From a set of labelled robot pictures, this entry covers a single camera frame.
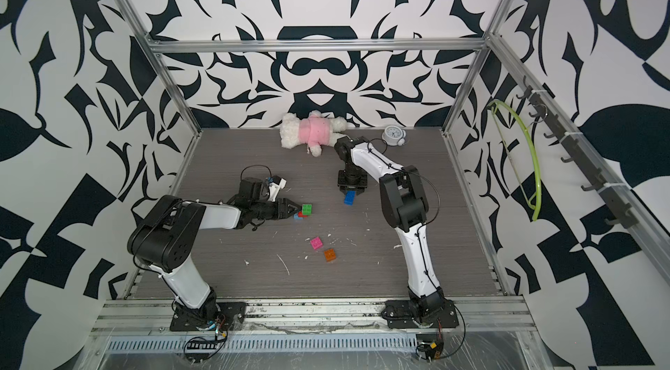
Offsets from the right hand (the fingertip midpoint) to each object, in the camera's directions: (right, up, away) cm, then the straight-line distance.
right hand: (348, 187), depth 99 cm
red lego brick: (-17, -8, -8) cm, 20 cm away
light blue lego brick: (-18, -9, -8) cm, 22 cm away
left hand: (-19, -6, -5) cm, 20 cm away
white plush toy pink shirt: (-14, +22, +9) cm, 27 cm away
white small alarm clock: (+21, +21, +16) cm, 33 cm away
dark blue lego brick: (+1, -3, -1) cm, 4 cm away
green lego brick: (-15, -6, -9) cm, 18 cm away
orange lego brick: (-6, -20, -14) cm, 25 cm away
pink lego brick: (-11, -17, -12) cm, 23 cm away
